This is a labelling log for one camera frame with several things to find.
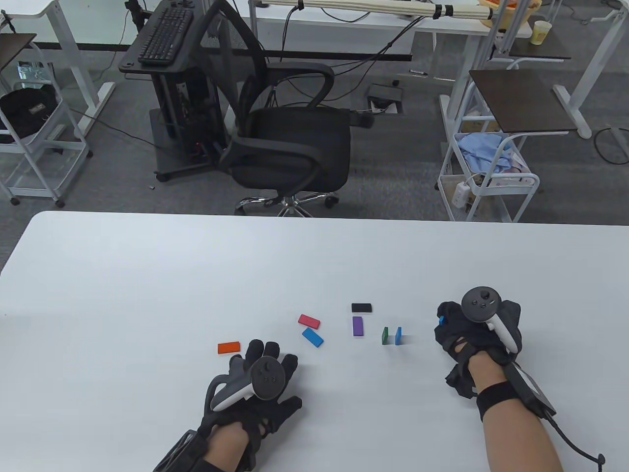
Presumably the person's left hand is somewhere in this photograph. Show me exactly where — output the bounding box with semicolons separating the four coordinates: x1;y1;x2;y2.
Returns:
204;339;302;442

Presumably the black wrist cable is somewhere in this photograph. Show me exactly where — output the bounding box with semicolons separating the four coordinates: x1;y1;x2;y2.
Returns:
543;415;606;472

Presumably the light blue cloth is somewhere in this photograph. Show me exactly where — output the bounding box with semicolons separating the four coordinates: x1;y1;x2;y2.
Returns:
456;134;514;173

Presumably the grey white hand controller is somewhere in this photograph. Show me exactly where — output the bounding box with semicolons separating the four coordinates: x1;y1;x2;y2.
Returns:
461;287;519;354
202;357;286;428

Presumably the black keyboard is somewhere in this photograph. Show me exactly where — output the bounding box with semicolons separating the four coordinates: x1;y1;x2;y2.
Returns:
138;7;195;66

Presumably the wicker basket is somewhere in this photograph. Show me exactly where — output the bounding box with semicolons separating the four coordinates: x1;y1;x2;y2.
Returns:
479;0;543;25

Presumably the grey floor socket box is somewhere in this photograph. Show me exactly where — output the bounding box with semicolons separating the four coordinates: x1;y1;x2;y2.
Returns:
366;84;406;115

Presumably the person's right forearm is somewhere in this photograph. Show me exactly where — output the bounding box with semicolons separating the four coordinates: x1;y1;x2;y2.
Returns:
467;352;565;472

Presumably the black bag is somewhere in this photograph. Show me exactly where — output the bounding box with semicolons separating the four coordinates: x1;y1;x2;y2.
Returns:
0;86;58;143

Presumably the person's right hand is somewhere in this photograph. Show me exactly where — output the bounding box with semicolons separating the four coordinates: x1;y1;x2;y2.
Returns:
434;300;522;368

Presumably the dark brown side tabletop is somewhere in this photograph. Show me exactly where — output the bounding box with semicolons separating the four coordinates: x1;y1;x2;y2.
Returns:
509;38;572;60

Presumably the white desk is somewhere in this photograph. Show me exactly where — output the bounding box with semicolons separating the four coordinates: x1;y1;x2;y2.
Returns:
248;0;534;139
0;0;116;138
553;0;629;139

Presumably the black computer cart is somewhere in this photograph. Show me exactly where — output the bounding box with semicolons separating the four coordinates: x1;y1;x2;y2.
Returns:
119;0;231;182

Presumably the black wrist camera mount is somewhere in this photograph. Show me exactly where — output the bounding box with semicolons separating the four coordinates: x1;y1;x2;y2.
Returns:
476;361;558;421
153;429;211;472

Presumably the black mesh office chair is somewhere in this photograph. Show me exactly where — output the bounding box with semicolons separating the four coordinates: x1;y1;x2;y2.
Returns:
194;0;375;217

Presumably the clear plastic packet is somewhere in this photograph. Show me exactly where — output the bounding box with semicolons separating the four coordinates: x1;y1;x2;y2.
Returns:
17;61;54;90

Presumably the white cart with brown top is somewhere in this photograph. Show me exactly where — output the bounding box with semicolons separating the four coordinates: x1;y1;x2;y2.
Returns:
0;33;94;207
436;69;578;223

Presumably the beige rolled bundle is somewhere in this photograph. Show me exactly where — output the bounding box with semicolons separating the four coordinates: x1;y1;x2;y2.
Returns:
265;0;497;20

